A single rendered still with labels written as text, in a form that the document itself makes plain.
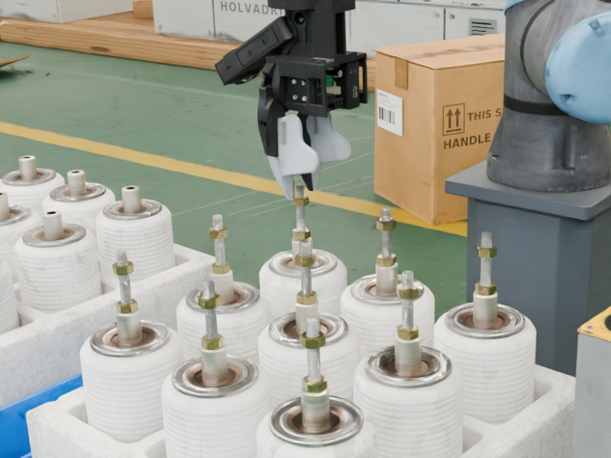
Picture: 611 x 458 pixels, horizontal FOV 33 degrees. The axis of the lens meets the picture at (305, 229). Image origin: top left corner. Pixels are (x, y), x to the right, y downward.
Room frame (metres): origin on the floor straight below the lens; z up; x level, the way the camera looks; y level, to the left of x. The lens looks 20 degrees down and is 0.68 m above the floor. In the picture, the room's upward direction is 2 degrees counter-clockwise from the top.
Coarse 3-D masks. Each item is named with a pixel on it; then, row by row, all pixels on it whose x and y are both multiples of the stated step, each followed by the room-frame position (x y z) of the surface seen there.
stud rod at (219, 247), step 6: (216, 216) 0.97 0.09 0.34; (216, 222) 0.97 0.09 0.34; (222, 222) 0.97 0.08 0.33; (216, 228) 0.97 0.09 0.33; (222, 228) 0.97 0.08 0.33; (216, 240) 0.97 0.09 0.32; (222, 240) 0.97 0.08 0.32; (216, 246) 0.97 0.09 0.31; (222, 246) 0.97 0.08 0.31; (216, 252) 0.97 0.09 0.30; (222, 252) 0.97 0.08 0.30; (216, 258) 0.97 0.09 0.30; (222, 258) 0.97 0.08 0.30; (216, 264) 0.97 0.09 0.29; (222, 264) 0.97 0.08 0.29
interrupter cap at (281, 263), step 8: (280, 256) 1.07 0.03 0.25; (288, 256) 1.07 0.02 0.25; (320, 256) 1.07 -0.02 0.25; (328, 256) 1.07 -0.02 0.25; (272, 264) 1.05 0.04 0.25; (280, 264) 1.05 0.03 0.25; (288, 264) 1.06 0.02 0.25; (320, 264) 1.05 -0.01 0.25; (328, 264) 1.04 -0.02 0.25; (336, 264) 1.05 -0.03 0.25; (280, 272) 1.03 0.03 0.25; (288, 272) 1.03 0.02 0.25; (296, 272) 1.03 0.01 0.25; (312, 272) 1.03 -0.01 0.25; (320, 272) 1.02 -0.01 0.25; (328, 272) 1.03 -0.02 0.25
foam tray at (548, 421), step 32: (544, 384) 0.90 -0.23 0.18; (32, 416) 0.87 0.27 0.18; (64, 416) 0.87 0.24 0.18; (544, 416) 0.83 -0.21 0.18; (32, 448) 0.88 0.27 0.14; (64, 448) 0.84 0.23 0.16; (96, 448) 0.81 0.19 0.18; (128, 448) 0.81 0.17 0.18; (160, 448) 0.82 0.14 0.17; (480, 448) 0.79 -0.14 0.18; (512, 448) 0.79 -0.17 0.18; (544, 448) 0.83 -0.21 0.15
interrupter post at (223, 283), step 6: (216, 276) 0.96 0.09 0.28; (222, 276) 0.96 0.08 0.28; (228, 276) 0.96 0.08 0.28; (216, 282) 0.96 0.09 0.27; (222, 282) 0.96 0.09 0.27; (228, 282) 0.96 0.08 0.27; (216, 288) 0.96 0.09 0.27; (222, 288) 0.96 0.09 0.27; (228, 288) 0.96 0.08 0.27; (222, 294) 0.96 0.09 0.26; (228, 294) 0.96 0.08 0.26; (222, 300) 0.96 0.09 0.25; (228, 300) 0.96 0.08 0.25
